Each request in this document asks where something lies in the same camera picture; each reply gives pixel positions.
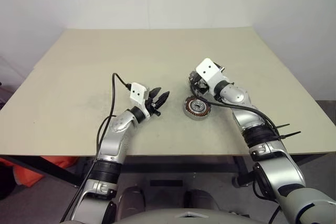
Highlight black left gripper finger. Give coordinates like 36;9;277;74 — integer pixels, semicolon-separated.
149;86;162;102
154;91;171;110

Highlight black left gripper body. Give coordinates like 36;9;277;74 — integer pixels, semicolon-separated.
145;94;162;118

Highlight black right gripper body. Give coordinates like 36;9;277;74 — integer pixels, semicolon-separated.
193;76;211;97

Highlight round motor housing copper windings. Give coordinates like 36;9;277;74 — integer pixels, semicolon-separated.
182;95;212;121

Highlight dark rounded shape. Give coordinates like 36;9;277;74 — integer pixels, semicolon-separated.
119;186;146;217
183;188;220;211

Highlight grey robot torso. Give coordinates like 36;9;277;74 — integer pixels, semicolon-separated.
112;207;253;224

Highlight orange bag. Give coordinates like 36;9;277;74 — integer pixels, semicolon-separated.
13;155;79;187

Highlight black bag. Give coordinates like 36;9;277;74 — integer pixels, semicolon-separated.
0;161;16;201

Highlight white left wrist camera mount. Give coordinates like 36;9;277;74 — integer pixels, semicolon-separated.
130;82;152;119

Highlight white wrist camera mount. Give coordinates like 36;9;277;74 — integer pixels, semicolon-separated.
130;82;152;119
195;57;227;91

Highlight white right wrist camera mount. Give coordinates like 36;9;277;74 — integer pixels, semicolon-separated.
195;57;227;91

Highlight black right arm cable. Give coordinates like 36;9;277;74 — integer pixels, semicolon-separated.
201;95;283;141

